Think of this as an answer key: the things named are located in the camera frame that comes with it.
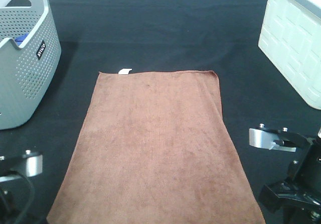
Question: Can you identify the brown towel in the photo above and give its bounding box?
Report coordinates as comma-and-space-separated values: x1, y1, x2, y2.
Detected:
47, 71, 265, 223

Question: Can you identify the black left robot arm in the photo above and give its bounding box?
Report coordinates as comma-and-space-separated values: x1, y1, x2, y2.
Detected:
1, 150, 47, 223

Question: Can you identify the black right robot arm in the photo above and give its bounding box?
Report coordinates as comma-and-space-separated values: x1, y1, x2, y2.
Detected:
249, 124, 320, 223

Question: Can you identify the blue towel in basket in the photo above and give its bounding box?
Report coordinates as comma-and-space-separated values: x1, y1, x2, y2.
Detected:
15, 33, 28, 46

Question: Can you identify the black table cloth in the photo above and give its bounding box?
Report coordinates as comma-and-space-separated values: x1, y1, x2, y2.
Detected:
1, 0, 320, 218

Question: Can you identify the grey perforated laundry basket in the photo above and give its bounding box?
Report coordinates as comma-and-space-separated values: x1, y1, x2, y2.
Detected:
1, 0, 61, 130

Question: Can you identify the white plastic storage box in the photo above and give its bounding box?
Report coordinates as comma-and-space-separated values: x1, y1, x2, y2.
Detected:
258, 0, 320, 109

